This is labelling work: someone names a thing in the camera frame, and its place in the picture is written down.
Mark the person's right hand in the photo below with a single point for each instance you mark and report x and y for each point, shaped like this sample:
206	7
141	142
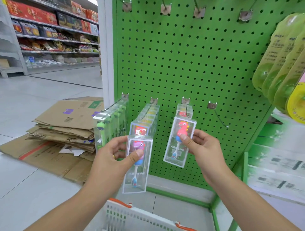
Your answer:
209	159

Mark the person's left hand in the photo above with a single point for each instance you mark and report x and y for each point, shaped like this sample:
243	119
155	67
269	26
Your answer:
109	171

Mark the clear purple cartoon toothbrush box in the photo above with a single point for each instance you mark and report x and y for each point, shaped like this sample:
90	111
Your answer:
138	181

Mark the clear pink toothbrush pack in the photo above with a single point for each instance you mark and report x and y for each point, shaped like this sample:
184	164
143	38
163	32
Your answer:
176	152

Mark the bundle of clear kids toothbrushes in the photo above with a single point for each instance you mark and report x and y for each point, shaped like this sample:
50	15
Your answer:
109	123

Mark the white orange shopping basket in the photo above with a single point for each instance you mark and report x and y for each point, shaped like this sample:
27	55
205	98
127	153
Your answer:
133	219

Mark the bundle of cartoon toothbrush boxes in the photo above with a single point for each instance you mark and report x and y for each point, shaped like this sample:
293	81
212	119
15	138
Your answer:
143	123

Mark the green pegboard display rack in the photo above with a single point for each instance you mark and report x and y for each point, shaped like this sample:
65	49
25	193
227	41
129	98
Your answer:
200	62

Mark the person's right forearm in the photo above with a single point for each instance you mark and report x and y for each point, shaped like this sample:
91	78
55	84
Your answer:
252	207

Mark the person's left forearm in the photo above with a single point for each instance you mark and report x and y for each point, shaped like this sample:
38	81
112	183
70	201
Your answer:
71	212

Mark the white endcap shelf unit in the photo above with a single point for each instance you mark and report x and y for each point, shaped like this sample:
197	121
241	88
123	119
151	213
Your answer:
9	47

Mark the pile of flattened cardboard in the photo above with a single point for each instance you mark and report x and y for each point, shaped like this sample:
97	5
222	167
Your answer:
52	133

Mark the black wallet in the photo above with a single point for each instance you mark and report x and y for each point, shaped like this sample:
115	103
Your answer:
274	120

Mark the row of green pink packs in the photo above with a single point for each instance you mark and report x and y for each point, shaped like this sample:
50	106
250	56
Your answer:
281	66

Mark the stocked store shelves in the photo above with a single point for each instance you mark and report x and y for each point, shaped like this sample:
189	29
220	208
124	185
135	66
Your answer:
52	33

